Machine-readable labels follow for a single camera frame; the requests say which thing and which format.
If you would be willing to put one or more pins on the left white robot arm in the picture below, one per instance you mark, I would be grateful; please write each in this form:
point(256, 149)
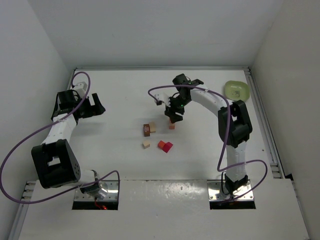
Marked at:
point(55, 163)

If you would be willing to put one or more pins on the natural wood long block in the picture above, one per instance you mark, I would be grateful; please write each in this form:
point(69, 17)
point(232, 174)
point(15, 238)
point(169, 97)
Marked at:
point(152, 127)

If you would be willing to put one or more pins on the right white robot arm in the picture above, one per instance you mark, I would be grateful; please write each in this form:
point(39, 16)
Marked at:
point(233, 122)

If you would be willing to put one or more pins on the magenta roof block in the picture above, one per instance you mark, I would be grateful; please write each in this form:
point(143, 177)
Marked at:
point(167, 147)

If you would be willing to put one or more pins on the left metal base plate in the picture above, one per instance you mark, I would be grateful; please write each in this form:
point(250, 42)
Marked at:
point(103, 191)

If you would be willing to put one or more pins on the red-orange cube block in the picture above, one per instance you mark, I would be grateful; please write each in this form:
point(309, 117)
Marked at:
point(161, 144)

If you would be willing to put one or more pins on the green plastic bowl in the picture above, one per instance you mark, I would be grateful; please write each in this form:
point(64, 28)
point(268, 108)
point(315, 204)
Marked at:
point(236, 90)

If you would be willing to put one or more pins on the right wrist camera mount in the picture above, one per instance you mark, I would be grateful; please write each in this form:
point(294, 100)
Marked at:
point(162, 98)

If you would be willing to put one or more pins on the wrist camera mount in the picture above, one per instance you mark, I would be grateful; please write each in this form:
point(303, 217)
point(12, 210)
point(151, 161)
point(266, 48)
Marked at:
point(80, 89)
point(162, 98)

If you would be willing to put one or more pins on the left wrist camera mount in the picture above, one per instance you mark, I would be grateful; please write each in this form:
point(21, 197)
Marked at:
point(80, 89)

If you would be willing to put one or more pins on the natural wood cube block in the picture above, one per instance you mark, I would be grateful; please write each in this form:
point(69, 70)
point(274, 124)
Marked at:
point(146, 144)

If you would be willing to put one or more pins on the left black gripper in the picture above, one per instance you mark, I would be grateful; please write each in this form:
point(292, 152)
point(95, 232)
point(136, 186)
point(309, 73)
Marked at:
point(88, 107)

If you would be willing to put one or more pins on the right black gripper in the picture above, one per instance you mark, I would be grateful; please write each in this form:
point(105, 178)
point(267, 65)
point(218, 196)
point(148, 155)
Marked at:
point(172, 111)

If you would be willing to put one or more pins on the orange cube block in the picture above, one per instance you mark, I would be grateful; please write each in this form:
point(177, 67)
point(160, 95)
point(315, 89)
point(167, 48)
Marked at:
point(171, 126)

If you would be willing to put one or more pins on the brown printed rectangular block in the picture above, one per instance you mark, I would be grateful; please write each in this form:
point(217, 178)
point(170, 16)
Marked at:
point(146, 130)

